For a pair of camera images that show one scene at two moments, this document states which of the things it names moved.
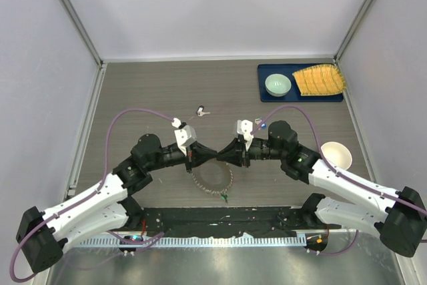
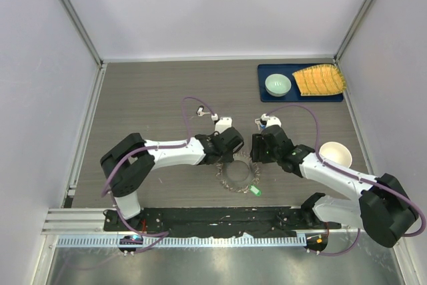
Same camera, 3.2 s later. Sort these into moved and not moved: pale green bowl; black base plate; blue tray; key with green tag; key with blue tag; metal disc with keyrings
Moved: metal disc with keyrings; key with green tag
Not moved: blue tray; black base plate; pale green bowl; key with blue tag
